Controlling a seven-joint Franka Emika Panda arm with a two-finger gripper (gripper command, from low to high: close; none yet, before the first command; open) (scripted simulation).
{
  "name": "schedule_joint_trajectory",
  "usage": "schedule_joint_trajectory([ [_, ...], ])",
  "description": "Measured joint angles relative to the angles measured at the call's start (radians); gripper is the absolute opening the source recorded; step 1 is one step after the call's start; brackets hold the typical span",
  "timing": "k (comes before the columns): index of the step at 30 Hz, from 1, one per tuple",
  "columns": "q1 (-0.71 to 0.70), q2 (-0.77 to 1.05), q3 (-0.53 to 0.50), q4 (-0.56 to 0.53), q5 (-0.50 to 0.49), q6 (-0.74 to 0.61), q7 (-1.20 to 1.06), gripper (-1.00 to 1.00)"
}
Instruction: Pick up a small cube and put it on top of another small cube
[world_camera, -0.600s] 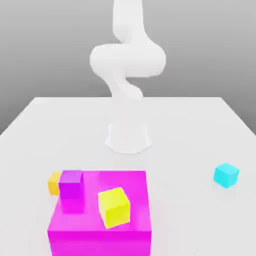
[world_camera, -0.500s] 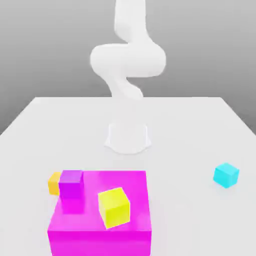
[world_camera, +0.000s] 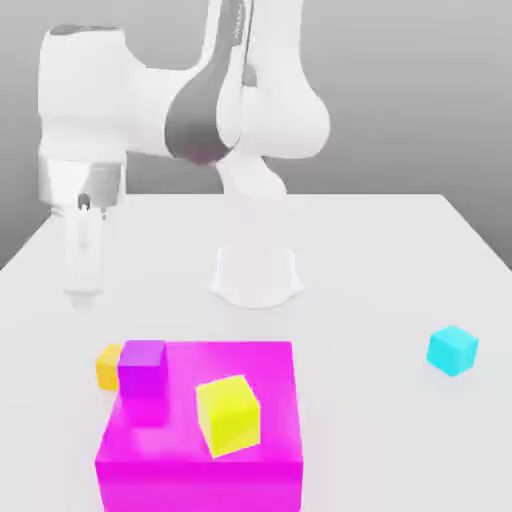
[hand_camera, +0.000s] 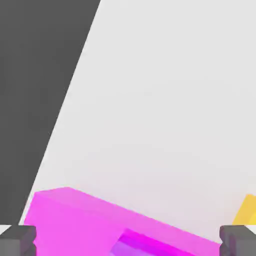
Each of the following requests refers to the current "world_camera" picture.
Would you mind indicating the small yellow cube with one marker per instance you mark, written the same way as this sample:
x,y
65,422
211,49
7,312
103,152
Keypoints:
x,y
230,416

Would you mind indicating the large magenta box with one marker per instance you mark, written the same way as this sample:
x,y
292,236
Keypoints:
x,y
240,360

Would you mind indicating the small cyan cube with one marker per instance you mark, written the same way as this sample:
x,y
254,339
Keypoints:
x,y
452,352

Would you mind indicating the small orange cube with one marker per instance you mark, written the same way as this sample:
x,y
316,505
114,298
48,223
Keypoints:
x,y
107,368

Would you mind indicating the small purple cube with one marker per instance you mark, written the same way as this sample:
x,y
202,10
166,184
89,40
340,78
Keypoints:
x,y
142,380

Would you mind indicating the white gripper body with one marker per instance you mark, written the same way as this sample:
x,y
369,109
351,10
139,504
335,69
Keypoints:
x,y
83,256

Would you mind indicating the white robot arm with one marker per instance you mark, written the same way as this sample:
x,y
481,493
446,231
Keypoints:
x,y
100,100

